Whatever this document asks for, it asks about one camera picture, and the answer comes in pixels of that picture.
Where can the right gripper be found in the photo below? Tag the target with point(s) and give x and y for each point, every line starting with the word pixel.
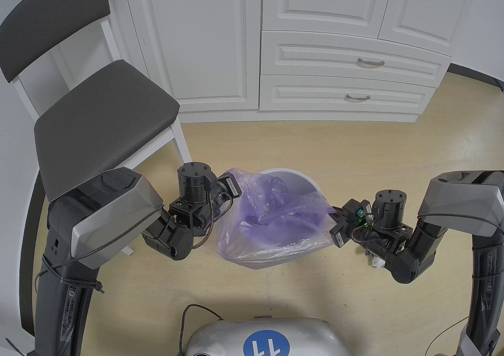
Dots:
pixel 339 236

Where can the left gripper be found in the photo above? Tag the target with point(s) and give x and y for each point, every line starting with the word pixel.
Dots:
pixel 225 189

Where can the purple plastic bag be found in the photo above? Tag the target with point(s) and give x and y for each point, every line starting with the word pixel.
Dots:
pixel 267 208

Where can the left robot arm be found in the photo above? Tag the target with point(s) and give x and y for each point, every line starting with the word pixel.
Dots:
pixel 106 212

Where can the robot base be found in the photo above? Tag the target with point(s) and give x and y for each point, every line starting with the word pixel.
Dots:
pixel 236 334

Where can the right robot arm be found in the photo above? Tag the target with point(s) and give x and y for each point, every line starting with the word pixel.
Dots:
pixel 460 204

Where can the white trash bin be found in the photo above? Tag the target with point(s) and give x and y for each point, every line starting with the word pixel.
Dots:
pixel 299 177

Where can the crumpled white paper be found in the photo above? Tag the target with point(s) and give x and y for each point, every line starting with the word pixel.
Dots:
pixel 376 262

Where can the white chair with grey cushions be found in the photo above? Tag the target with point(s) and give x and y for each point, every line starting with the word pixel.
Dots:
pixel 106 118

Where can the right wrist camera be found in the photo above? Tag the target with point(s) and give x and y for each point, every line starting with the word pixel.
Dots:
pixel 352 210

